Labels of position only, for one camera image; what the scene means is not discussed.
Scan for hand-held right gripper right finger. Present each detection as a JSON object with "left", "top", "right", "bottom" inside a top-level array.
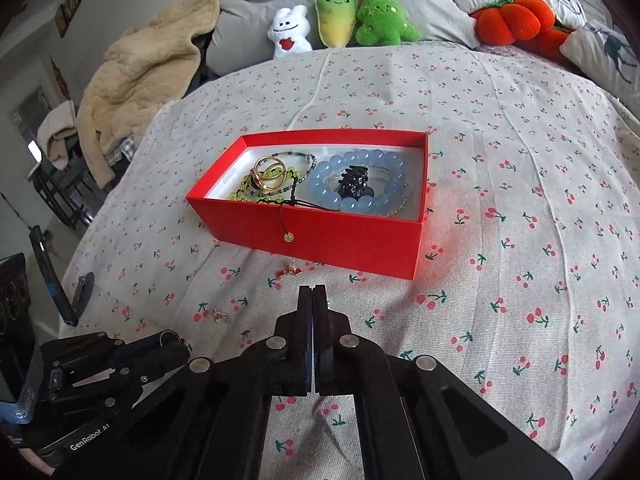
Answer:
[{"left": 314, "top": 286, "right": 573, "bottom": 480}]

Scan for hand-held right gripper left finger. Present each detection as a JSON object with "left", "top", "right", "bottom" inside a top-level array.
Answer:
[{"left": 52, "top": 286, "right": 314, "bottom": 480}]

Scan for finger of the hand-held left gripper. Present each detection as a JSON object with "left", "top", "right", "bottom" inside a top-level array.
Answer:
[
  {"left": 115, "top": 332, "right": 190, "bottom": 361},
  {"left": 115, "top": 356, "right": 190, "bottom": 396}
]

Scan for red cardboard box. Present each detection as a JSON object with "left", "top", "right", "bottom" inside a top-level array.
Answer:
[{"left": 186, "top": 130, "right": 432, "bottom": 281}]

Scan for light blue bead bracelet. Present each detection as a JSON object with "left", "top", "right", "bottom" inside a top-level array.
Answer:
[{"left": 304, "top": 148, "right": 410, "bottom": 217}]

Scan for silver bead bracelet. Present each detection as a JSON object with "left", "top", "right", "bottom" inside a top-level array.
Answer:
[{"left": 372, "top": 164, "right": 416, "bottom": 218}]

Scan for black claw hair clip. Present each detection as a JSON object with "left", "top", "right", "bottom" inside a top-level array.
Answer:
[{"left": 336, "top": 164, "right": 376, "bottom": 201}]

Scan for gold rose hair clip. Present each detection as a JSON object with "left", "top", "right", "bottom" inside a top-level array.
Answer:
[{"left": 250, "top": 156, "right": 287, "bottom": 193}]

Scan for lime bead black cord bracelet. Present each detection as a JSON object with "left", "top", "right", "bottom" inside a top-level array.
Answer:
[{"left": 229, "top": 166, "right": 321, "bottom": 243}]

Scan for thin green bead bracelet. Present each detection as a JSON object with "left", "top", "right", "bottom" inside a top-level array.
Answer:
[{"left": 264, "top": 150, "right": 319, "bottom": 173}]

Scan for dark blue oval hair clip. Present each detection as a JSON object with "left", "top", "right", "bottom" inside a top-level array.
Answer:
[{"left": 70, "top": 272, "right": 96, "bottom": 311}]

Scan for black flat device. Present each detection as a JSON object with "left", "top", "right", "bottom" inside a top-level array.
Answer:
[{"left": 29, "top": 225, "right": 80, "bottom": 326}]

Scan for black chair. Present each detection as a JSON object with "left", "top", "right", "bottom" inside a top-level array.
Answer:
[{"left": 30, "top": 150, "right": 96, "bottom": 228}]

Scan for plaid cloth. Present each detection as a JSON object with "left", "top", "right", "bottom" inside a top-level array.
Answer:
[{"left": 102, "top": 137, "right": 138, "bottom": 166}]

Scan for cherry print bed sheet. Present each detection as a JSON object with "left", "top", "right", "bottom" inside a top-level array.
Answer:
[{"left": 57, "top": 42, "right": 640, "bottom": 480}]

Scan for beige cloth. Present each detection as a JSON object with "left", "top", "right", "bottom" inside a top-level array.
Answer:
[{"left": 37, "top": 100, "right": 81, "bottom": 171}]

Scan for beige quilted blanket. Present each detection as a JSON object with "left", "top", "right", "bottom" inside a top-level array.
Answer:
[{"left": 75, "top": 0, "right": 223, "bottom": 188}]

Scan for white rabbit plush toy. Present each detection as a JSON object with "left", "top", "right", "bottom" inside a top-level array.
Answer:
[{"left": 268, "top": 5, "right": 313, "bottom": 60}]

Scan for yellow green vegetable plush toy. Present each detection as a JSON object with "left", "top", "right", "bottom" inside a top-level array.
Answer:
[{"left": 315, "top": 0, "right": 358, "bottom": 50}]

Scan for green tree plush toy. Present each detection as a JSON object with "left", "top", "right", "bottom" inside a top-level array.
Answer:
[{"left": 355, "top": 0, "right": 421, "bottom": 46}]

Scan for orange-red pumpkin plush toy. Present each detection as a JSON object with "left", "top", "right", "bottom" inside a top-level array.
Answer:
[
  {"left": 472, "top": 0, "right": 555, "bottom": 51},
  {"left": 522, "top": 24, "right": 583, "bottom": 68}
]

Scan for white deer print pillow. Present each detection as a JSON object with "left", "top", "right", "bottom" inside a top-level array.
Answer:
[{"left": 559, "top": 25, "right": 640, "bottom": 111}]

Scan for red hanging wall decoration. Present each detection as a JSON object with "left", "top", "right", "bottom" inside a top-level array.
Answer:
[{"left": 49, "top": 55, "right": 68, "bottom": 101}]

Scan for wall picture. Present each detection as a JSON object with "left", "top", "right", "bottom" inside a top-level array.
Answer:
[{"left": 54, "top": 0, "right": 82, "bottom": 38}]

